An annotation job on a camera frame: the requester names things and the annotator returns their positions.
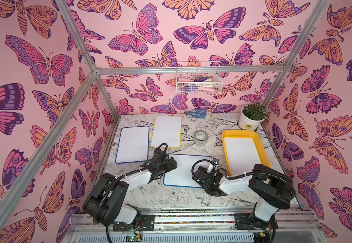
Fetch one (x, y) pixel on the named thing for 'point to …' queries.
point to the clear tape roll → (201, 138)
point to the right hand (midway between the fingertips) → (205, 169)
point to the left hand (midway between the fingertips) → (173, 165)
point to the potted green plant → (251, 116)
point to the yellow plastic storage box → (246, 133)
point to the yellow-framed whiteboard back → (167, 129)
